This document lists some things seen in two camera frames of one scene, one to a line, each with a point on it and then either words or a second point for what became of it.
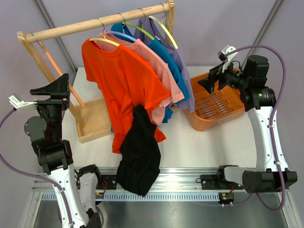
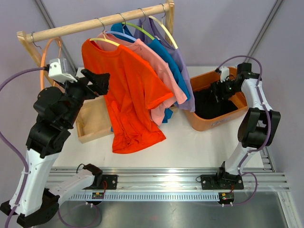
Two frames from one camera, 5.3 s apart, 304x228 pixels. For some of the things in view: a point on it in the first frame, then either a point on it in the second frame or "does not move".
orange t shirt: x=124 y=81 does not move
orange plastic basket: x=212 y=110 does not move
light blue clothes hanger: x=123 y=34 does not move
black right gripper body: x=229 y=76 → x=227 y=89
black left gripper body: x=55 y=104 → x=79 y=91
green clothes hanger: x=139 y=28 does not move
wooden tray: x=92 y=121 does not move
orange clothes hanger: x=56 y=67 → x=42 y=73
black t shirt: x=139 y=167 → x=206 y=108
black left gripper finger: x=60 y=88 → x=100 y=81
